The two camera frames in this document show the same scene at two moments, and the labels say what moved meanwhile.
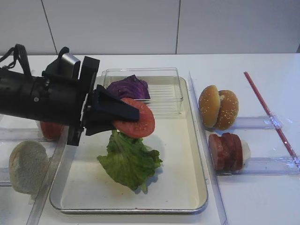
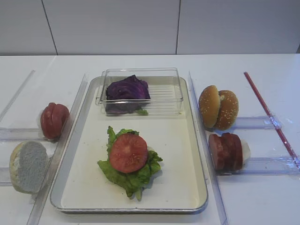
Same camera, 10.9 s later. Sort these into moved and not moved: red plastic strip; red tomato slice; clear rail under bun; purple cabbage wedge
Moved: red tomato slice
Not moved: clear rail under bun; purple cabbage wedge; red plastic strip
